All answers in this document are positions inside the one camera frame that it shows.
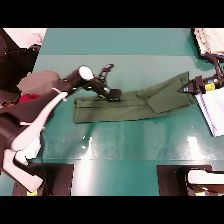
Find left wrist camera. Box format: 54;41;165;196
99;63;116;83

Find black garment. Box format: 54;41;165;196
0;29;42;108

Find white garment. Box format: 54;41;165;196
193;28;224;56

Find red garment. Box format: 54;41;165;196
18;93;55;122

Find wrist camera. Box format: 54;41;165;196
201;51;224;84
99;63;116;83

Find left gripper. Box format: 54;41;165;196
97;85;122;102

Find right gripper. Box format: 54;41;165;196
177;75;205;95

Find green garment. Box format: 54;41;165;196
72;71;198;125

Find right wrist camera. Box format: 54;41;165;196
201;51;224;84

